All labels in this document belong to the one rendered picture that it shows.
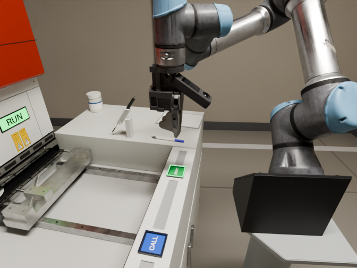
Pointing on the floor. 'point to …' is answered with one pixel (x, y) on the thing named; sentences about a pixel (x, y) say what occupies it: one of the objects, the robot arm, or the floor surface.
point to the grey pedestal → (299, 250)
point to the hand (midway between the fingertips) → (178, 134)
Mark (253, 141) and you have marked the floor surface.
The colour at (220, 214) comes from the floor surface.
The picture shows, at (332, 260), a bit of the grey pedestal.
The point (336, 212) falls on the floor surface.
